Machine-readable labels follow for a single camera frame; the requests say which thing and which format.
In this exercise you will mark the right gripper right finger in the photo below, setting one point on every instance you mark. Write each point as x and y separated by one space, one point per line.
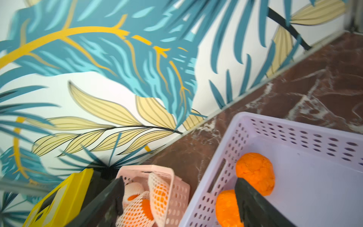
255 210

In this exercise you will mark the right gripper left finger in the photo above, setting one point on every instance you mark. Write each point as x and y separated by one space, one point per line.
102 205

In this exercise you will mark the netted orange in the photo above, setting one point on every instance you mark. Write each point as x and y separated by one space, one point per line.
137 214
131 192
227 211
258 171
159 196

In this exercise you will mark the yellow black toolbox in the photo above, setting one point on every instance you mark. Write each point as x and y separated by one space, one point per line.
65 202

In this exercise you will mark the pink perforated basket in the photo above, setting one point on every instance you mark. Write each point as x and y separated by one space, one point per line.
178 193

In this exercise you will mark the purple perforated basket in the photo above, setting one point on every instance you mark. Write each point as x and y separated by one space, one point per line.
319 172

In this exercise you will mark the left aluminium corner post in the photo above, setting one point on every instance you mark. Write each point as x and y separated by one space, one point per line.
23 188

